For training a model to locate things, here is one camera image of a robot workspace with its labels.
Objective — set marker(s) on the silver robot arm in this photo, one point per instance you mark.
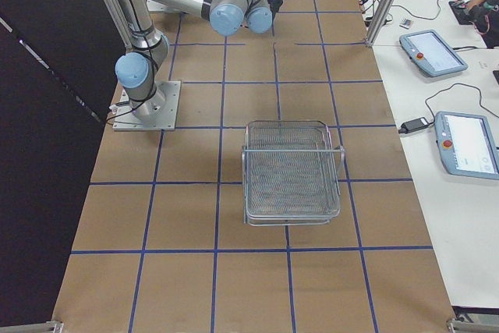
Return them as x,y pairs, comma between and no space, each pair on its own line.
147,47

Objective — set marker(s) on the far teach pendant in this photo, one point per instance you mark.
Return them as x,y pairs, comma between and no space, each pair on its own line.
431,53

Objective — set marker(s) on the teach pendant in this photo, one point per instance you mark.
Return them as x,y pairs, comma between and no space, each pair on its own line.
431,53
466,145

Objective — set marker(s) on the silver wire mesh shelf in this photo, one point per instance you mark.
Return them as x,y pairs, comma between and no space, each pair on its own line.
290,173

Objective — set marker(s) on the near teach pendant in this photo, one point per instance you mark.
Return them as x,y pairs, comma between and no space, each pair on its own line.
466,145

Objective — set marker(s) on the black power adapter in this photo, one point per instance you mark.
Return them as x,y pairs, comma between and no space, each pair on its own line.
413,125

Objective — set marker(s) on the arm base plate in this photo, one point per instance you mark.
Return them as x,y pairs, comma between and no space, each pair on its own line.
159,113

